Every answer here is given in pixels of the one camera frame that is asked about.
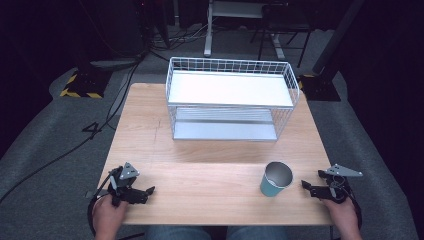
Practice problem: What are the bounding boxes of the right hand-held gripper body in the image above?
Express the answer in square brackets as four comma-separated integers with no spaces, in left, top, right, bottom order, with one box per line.
[317,163,364,205]

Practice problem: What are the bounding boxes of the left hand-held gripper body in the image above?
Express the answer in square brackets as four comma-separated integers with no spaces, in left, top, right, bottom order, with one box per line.
[107,162,141,207]

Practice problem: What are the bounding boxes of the teal cup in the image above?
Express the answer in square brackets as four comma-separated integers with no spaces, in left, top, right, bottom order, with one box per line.
[259,161,295,198]

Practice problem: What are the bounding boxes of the white wire shelf rack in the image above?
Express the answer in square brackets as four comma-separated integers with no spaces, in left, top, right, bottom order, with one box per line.
[165,56,301,143]

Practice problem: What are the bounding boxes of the person's left hand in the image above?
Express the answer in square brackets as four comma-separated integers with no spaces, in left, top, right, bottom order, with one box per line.
[92,193,130,240]

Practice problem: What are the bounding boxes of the person's right hand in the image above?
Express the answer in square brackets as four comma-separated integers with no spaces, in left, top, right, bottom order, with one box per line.
[321,196,364,240]

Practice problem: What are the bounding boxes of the person's legs in jeans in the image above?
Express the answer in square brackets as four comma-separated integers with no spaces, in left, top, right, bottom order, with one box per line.
[144,225,290,240]

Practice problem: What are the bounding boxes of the black stand with striped base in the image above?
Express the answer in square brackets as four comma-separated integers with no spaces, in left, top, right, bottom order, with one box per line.
[297,0,366,102]

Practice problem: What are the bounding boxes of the yellow-black striped stand base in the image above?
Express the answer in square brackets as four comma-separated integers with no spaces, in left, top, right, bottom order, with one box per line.
[59,68,114,100]

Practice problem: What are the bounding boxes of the black chair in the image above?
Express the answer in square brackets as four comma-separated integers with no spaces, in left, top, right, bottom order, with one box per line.
[249,2,315,69]

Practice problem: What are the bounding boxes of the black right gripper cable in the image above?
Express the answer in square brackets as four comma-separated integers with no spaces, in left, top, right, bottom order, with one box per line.
[348,194,364,232]

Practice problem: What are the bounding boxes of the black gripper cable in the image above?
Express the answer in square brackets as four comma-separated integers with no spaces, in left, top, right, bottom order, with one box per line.
[85,174,116,237]
[348,194,364,232]

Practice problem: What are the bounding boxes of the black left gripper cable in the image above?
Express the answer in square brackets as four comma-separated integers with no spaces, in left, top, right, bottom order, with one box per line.
[85,174,116,237]

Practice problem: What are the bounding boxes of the long black floor cable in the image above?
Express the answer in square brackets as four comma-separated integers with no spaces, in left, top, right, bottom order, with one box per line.
[0,61,143,205]

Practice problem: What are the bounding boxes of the bundle of floor cables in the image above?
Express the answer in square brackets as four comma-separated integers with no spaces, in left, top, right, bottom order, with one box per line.
[146,23,214,63]

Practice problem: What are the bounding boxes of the white desk frame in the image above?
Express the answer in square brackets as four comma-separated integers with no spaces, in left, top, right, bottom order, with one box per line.
[203,0,288,61]

